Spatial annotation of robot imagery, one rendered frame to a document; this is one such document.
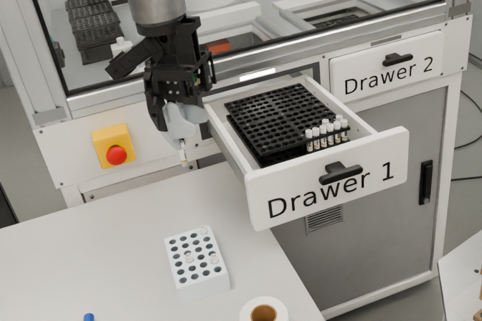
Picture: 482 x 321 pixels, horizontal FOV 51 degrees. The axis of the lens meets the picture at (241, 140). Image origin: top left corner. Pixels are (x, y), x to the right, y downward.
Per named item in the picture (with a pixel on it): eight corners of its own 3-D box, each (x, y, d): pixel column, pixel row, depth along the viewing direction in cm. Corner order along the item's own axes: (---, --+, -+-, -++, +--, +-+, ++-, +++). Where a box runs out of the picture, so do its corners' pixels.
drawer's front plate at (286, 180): (407, 182, 90) (409, 129, 84) (254, 233, 84) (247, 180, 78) (401, 176, 91) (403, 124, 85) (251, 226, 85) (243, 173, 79)
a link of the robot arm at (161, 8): (115, -4, 66) (145, -22, 72) (123, 30, 68) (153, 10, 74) (165, -5, 63) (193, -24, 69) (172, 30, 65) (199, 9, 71)
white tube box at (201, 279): (231, 289, 82) (227, 272, 80) (181, 305, 80) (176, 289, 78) (212, 240, 92) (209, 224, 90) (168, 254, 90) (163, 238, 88)
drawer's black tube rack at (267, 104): (351, 155, 96) (350, 126, 92) (265, 183, 92) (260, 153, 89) (301, 108, 114) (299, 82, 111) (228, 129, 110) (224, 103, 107)
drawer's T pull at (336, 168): (364, 173, 80) (364, 166, 79) (321, 187, 79) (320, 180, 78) (352, 162, 83) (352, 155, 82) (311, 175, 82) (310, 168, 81)
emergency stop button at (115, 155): (129, 163, 100) (124, 146, 98) (109, 169, 99) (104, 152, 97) (128, 156, 102) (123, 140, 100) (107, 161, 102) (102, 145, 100)
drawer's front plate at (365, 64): (441, 74, 123) (445, 31, 117) (334, 105, 117) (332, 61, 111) (437, 72, 124) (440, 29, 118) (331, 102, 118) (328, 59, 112)
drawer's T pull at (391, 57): (413, 59, 113) (414, 54, 113) (384, 67, 112) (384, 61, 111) (404, 54, 116) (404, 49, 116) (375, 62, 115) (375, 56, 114)
